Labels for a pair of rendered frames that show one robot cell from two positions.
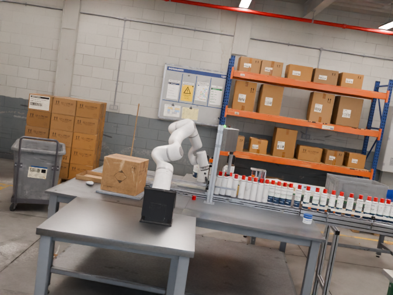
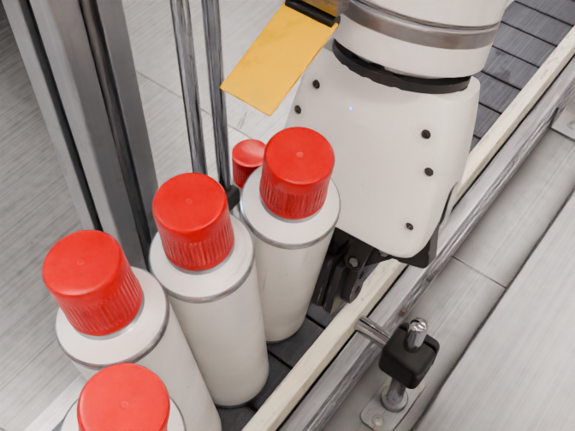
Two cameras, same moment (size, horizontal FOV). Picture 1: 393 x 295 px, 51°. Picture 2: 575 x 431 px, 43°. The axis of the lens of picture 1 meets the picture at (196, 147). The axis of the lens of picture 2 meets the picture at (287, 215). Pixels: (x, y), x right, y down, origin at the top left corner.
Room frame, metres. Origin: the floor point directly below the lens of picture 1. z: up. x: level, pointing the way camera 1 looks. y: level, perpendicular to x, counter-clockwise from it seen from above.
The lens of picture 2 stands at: (3.70, -0.39, 1.34)
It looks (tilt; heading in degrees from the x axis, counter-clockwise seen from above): 53 degrees down; 121
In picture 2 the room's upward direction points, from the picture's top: 2 degrees clockwise
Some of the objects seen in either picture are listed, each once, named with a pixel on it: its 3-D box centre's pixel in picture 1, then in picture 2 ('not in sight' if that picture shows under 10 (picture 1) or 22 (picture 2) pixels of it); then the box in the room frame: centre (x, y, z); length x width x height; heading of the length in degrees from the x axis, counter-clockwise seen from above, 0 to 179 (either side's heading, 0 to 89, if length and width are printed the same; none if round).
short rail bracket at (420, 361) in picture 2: not in sight; (406, 363); (3.66, -0.16, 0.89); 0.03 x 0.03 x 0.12; 85
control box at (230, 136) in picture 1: (227, 139); not in sight; (3.48, -0.25, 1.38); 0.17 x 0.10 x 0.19; 140
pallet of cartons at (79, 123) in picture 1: (65, 140); not in sight; (6.78, 2.17, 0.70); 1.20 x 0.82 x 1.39; 96
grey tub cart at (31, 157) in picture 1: (37, 169); not in sight; (5.23, 1.99, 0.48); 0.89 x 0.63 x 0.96; 19
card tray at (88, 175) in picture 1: (97, 177); not in sight; (3.66, 0.85, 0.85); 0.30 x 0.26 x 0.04; 85
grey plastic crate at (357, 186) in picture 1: (355, 188); not in sight; (4.88, -1.95, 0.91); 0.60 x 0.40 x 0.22; 94
